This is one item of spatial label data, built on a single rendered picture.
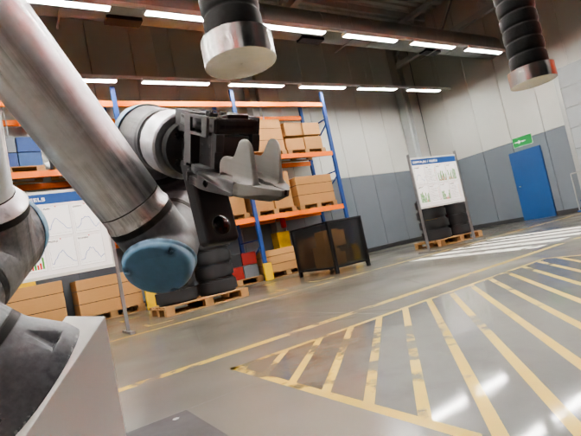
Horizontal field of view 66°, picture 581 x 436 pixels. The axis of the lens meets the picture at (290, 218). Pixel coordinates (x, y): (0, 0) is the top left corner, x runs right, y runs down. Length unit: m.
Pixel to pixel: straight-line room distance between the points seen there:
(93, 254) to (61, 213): 0.62
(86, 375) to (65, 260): 5.25
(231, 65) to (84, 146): 0.30
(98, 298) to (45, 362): 8.66
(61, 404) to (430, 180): 8.97
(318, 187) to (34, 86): 11.30
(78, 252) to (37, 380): 5.26
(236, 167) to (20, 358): 0.43
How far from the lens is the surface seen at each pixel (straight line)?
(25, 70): 0.55
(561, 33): 14.90
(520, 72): 0.52
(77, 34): 12.16
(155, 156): 0.60
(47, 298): 9.29
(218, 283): 7.30
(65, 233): 5.98
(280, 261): 10.78
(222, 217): 0.55
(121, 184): 0.57
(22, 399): 0.74
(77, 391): 0.71
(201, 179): 0.49
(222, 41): 0.27
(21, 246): 0.86
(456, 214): 11.20
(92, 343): 0.71
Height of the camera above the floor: 0.63
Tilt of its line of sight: 4 degrees up
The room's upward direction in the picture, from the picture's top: 12 degrees counter-clockwise
